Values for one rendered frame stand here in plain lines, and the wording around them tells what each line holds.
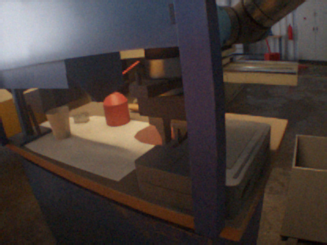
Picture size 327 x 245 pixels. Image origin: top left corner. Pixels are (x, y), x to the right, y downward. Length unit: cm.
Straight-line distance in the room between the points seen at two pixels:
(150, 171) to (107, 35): 23
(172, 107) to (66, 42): 24
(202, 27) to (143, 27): 9
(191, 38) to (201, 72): 4
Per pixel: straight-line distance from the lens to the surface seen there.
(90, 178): 59
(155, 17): 31
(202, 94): 28
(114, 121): 85
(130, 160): 62
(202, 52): 27
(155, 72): 48
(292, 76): 282
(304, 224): 155
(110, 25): 36
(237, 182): 38
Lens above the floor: 124
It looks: 20 degrees down
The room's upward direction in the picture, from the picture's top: 7 degrees counter-clockwise
